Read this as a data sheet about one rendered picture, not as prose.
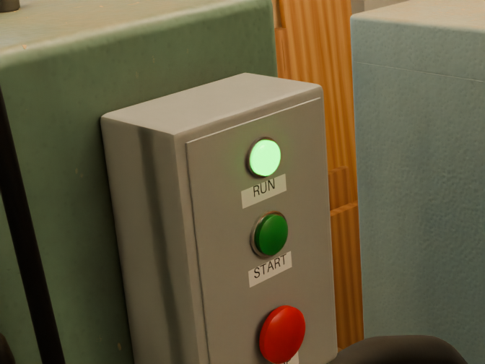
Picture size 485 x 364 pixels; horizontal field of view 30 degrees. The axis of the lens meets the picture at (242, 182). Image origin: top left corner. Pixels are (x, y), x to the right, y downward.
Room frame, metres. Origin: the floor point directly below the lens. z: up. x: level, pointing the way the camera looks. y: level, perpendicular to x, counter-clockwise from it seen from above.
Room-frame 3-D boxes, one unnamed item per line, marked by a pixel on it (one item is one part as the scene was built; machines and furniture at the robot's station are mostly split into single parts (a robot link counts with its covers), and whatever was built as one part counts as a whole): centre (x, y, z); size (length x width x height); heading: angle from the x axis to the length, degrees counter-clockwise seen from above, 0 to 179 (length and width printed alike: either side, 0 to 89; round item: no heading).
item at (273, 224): (0.41, -0.01, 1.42); 0.02 x 0.01 x 0.02; 131
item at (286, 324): (0.41, -0.01, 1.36); 0.03 x 0.01 x 0.03; 131
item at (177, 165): (0.44, 0.01, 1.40); 0.10 x 0.06 x 0.16; 131
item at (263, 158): (0.41, -0.01, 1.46); 0.02 x 0.01 x 0.02; 131
